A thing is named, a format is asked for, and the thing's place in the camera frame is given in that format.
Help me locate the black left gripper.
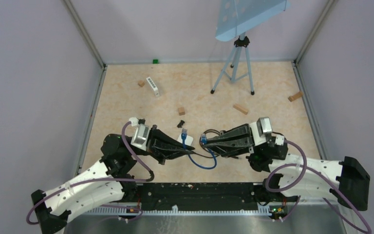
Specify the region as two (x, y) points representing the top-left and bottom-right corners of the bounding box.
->
(129, 124), (195, 165)

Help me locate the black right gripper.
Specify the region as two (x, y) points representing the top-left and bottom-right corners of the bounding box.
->
(202, 123), (262, 158)

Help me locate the blue ethernet cable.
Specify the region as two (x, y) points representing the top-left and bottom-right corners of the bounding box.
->
(181, 128), (218, 170)

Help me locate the long white network switch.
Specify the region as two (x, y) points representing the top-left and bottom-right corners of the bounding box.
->
(146, 77), (160, 97)

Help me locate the white TP-Link switch box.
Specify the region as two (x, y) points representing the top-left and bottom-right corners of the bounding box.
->
(177, 134), (194, 146)

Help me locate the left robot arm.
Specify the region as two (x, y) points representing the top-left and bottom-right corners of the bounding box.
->
(26, 121), (195, 234)

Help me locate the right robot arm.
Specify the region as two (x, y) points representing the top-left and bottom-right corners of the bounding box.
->
(201, 122), (370, 211)

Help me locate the small black rubber part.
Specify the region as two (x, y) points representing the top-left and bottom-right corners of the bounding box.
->
(177, 120), (185, 128)

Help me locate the flat wooden plank block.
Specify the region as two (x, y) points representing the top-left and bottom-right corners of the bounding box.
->
(233, 103), (249, 115)

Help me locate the small wooden cube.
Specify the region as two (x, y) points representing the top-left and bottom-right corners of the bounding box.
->
(178, 107), (186, 116)

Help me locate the curved wooden block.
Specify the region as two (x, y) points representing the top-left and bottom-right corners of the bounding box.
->
(288, 91), (303, 102)

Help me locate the light blue tripod stand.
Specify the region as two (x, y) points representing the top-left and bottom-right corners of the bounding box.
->
(210, 0), (290, 95)

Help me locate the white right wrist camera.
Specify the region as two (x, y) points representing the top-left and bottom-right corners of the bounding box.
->
(255, 117), (284, 146)

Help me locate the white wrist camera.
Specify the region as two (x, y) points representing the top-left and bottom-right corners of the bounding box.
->
(255, 117), (284, 146)
(129, 117), (150, 151)

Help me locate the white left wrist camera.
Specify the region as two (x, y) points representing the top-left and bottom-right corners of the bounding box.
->
(129, 117), (150, 151)

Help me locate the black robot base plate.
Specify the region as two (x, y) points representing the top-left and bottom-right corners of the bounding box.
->
(121, 182), (297, 212)

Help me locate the wooden cube near switch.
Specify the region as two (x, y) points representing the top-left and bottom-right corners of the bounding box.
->
(137, 80), (145, 87)

